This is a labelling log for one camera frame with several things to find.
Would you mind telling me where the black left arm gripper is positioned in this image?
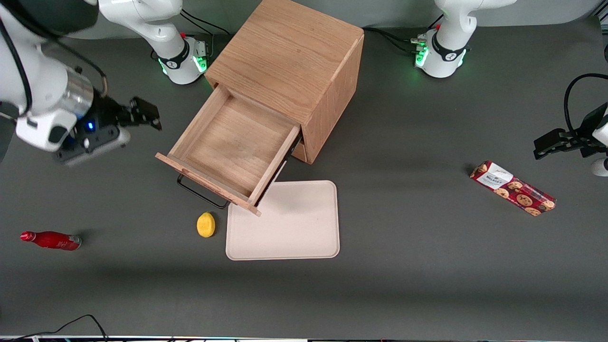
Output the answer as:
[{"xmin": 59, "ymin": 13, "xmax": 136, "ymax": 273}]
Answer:
[{"xmin": 534, "ymin": 105, "xmax": 608, "ymax": 160}]

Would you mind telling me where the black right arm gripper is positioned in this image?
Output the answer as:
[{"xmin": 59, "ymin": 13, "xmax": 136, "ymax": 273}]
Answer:
[{"xmin": 76, "ymin": 93, "xmax": 162, "ymax": 143}]

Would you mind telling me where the wooden drawer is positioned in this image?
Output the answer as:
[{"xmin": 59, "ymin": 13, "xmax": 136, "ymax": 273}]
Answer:
[
  {"xmin": 287, "ymin": 142, "xmax": 308, "ymax": 163},
  {"xmin": 155, "ymin": 85, "xmax": 303, "ymax": 217}
]

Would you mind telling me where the black metal drawer handle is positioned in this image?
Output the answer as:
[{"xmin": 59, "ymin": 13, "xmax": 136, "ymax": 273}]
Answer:
[{"xmin": 177, "ymin": 174, "xmax": 230, "ymax": 210}]

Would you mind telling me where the wooden drawer cabinet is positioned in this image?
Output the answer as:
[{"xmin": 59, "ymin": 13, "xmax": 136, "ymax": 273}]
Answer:
[{"xmin": 204, "ymin": 0, "xmax": 365, "ymax": 165}]

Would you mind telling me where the red cookie box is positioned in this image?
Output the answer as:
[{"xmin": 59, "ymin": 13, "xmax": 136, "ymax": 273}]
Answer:
[{"xmin": 470, "ymin": 161, "xmax": 557, "ymax": 217}]

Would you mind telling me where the yellow lemon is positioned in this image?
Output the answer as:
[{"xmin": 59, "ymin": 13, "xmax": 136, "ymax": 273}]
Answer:
[{"xmin": 197, "ymin": 212, "xmax": 216, "ymax": 238}]

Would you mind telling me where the red bottle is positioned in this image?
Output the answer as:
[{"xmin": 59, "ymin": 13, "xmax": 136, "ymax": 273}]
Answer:
[{"xmin": 20, "ymin": 231, "xmax": 82, "ymax": 251}]

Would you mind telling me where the beige rectangular tray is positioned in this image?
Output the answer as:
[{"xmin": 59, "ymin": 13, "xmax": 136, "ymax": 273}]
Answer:
[{"xmin": 226, "ymin": 180, "xmax": 341, "ymax": 261}]

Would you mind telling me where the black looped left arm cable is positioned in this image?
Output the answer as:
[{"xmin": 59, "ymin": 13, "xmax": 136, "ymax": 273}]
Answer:
[{"xmin": 563, "ymin": 73, "xmax": 608, "ymax": 139}]

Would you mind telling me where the black cable along right arm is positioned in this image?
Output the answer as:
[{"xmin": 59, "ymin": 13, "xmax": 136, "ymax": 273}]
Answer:
[{"xmin": 0, "ymin": 19, "xmax": 109, "ymax": 117}]

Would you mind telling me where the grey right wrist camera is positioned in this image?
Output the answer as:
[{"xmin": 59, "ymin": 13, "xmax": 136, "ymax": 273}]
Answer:
[{"xmin": 54, "ymin": 126, "xmax": 132, "ymax": 167}]

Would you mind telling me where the black right arm base cable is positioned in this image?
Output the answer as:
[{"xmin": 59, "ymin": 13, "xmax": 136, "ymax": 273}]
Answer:
[{"xmin": 180, "ymin": 6, "xmax": 229, "ymax": 60}]

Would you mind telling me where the black arm base cable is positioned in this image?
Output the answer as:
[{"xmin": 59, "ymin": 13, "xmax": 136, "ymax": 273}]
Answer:
[
  {"xmin": 363, "ymin": 26, "xmax": 428, "ymax": 56},
  {"xmin": 180, "ymin": 6, "xmax": 229, "ymax": 60}
]

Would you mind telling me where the black left arm base cable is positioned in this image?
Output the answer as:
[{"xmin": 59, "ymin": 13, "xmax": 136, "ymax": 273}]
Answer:
[{"xmin": 363, "ymin": 26, "xmax": 428, "ymax": 56}]

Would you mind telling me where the black cable at table edge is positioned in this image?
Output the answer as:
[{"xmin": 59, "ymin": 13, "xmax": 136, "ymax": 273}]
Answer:
[{"xmin": 19, "ymin": 314, "xmax": 110, "ymax": 342}]

